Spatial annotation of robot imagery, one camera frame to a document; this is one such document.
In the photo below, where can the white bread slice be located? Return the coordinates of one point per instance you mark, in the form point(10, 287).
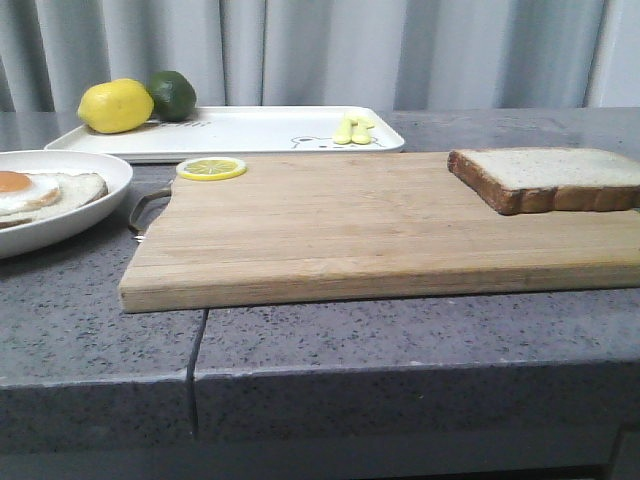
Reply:
point(531, 180)

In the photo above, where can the grey curtain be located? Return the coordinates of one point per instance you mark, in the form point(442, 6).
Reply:
point(388, 55)

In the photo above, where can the wooden cutting board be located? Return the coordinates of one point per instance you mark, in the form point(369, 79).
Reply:
point(314, 227)

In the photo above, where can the white rectangular bear tray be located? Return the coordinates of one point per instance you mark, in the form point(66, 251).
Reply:
point(235, 132)

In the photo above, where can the yellow plastic fork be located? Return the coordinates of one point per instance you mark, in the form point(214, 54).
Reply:
point(343, 133)

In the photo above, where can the fried egg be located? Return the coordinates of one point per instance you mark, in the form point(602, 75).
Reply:
point(22, 192)

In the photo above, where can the lemon slice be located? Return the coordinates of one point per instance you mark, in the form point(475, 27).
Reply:
point(211, 168)

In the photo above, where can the white round plate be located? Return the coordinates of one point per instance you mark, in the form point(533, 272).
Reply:
point(116, 172)

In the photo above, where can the metal cutting board handle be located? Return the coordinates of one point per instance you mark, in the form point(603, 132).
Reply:
point(134, 227)

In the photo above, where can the green lime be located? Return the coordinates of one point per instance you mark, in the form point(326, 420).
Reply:
point(173, 95)

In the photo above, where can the yellow lemon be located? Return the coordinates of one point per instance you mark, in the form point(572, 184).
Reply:
point(117, 106)

